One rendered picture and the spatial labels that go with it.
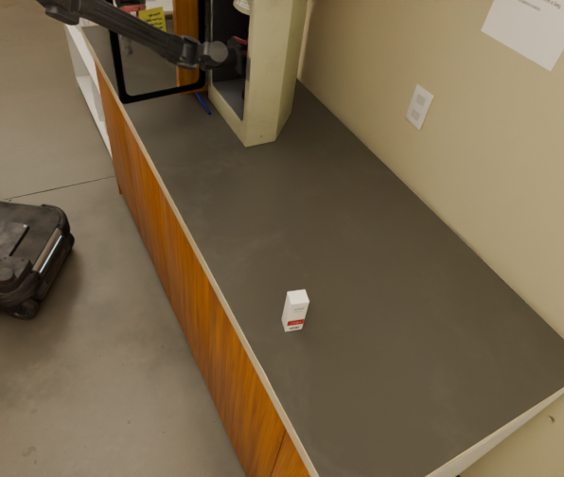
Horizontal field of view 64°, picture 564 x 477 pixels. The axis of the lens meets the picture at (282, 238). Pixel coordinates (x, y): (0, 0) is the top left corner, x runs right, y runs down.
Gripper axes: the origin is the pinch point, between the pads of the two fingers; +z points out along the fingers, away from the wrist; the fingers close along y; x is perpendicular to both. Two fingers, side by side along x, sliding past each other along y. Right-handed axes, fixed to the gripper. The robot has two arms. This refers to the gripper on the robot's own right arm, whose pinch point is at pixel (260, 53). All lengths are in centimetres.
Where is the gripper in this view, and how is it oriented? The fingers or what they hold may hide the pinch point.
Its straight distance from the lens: 154.4
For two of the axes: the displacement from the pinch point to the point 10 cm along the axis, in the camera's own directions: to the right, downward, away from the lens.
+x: -1.1, 6.9, 7.2
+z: 8.8, -2.7, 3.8
